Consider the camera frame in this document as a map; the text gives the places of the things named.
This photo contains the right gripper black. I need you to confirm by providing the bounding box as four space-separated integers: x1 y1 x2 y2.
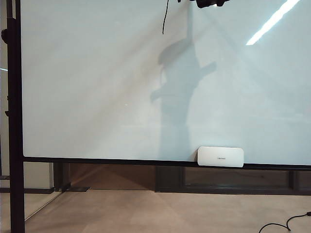
176 0 231 9

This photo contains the white glass whiteboard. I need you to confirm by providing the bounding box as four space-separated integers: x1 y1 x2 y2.
20 0 311 167

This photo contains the white rectangular board eraser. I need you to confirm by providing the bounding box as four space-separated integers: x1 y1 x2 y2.
197 146 244 168

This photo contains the black cable on floor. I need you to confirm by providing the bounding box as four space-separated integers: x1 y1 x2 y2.
259 211 311 233

